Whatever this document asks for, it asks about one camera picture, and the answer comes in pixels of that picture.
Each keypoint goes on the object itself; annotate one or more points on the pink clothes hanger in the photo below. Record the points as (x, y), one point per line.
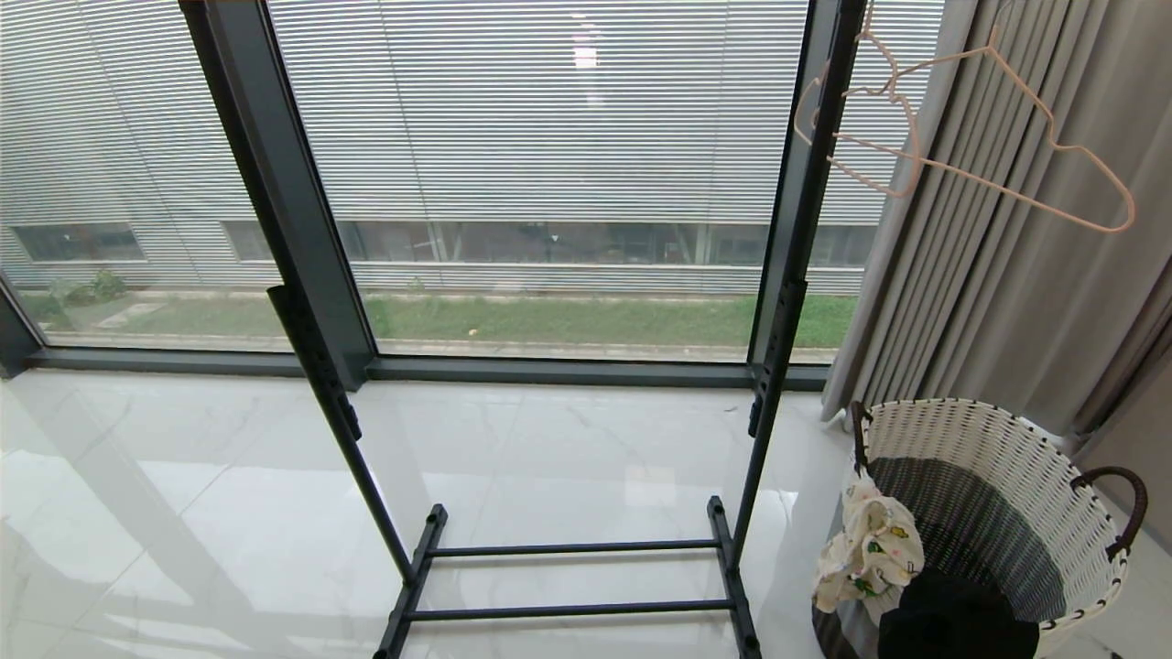
(913, 146)
(1053, 145)

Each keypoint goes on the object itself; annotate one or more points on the black clothes rack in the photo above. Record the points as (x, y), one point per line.
(786, 339)

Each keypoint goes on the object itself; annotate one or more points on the cream printed garment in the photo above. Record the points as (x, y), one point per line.
(870, 549)

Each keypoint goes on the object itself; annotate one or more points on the white laundry basket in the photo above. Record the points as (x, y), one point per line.
(1007, 458)

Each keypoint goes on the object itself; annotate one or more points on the beige curtain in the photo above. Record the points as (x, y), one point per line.
(1007, 302)

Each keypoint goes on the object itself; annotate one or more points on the window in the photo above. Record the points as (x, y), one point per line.
(549, 137)

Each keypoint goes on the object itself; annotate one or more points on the black t-shirt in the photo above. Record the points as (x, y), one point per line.
(957, 622)

